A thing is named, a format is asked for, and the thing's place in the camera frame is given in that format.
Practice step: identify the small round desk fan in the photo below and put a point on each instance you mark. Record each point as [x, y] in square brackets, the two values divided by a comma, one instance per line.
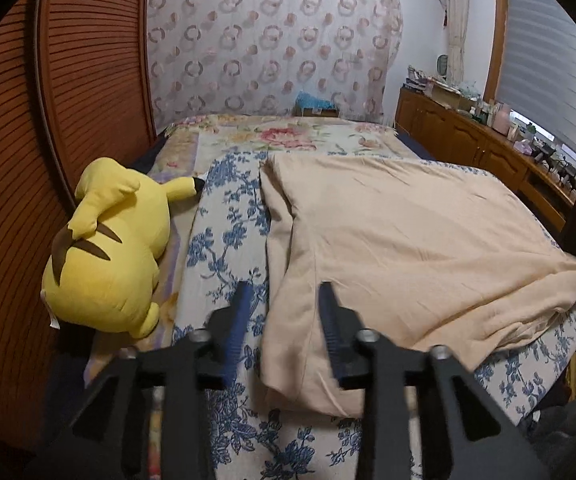
[442, 66]

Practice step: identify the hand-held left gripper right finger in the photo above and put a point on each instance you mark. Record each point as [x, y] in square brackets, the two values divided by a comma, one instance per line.
[332, 330]

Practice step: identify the wooden louvered wardrobe door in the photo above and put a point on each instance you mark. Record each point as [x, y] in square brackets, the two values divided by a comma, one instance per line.
[18, 160]

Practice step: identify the dark cloth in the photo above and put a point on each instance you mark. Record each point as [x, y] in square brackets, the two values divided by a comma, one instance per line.
[573, 425]

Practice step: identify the pink container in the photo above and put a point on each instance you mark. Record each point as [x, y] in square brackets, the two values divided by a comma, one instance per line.
[502, 119]

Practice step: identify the blue floral blanket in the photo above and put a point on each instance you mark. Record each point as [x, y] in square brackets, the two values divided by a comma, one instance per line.
[228, 240]

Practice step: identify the pink floral bedsheet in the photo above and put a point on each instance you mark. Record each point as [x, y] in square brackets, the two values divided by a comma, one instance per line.
[288, 135]

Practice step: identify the cabinet top clutter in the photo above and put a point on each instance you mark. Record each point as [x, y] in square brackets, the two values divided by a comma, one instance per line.
[473, 97]

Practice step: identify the yellow plush toy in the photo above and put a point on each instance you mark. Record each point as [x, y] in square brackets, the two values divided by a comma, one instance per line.
[113, 240]

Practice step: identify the beige window curtain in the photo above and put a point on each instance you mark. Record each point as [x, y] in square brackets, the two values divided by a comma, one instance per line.
[455, 20]

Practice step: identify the grey window blind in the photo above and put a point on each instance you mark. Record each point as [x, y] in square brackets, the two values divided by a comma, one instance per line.
[548, 60]

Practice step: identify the circle patterned lace curtain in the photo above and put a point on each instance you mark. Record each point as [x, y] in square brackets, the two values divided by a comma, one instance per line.
[268, 35]

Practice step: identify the wooden cabinet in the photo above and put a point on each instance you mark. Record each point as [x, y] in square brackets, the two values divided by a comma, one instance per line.
[448, 125]

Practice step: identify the beige printed t-shirt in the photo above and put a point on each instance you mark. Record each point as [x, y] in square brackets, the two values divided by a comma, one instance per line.
[393, 240]

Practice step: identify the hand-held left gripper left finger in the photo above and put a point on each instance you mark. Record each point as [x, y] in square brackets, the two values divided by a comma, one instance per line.
[235, 330]

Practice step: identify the navy bed base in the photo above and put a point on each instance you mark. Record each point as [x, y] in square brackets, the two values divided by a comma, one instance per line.
[144, 157]

